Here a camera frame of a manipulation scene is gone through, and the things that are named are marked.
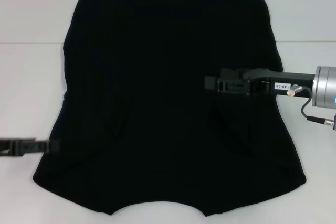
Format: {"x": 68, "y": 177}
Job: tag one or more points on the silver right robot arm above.
{"x": 325, "y": 87}

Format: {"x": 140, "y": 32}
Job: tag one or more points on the black t-shirt with FREE print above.
{"x": 157, "y": 77}

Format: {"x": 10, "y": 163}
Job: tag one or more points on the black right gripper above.
{"x": 296, "y": 81}

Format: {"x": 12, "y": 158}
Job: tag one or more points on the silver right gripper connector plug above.
{"x": 294, "y": 90}

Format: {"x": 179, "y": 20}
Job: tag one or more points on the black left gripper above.
{"x": 6, "y": 149}

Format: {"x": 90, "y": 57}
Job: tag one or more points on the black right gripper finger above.
{"x": 211, "y": 83}

